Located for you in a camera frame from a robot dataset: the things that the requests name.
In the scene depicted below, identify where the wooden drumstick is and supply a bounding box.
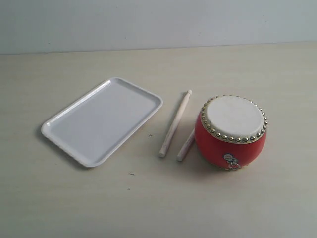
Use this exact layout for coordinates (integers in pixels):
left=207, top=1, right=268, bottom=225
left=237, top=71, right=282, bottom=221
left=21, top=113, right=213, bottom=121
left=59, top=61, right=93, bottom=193
left=159, top=89, right=192, bottom=158
left=176, top=129, right=195, bottom=162

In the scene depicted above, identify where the small red drum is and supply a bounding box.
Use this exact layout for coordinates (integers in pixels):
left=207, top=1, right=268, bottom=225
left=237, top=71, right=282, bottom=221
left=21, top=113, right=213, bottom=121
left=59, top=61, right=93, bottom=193
left=194, top=95, right=268, bottom=171

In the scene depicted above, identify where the white rectangular plastic tray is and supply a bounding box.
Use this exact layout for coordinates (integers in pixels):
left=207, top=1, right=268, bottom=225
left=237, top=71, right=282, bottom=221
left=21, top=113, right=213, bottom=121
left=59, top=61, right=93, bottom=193
left=41, top=77, right=163, bottom=168

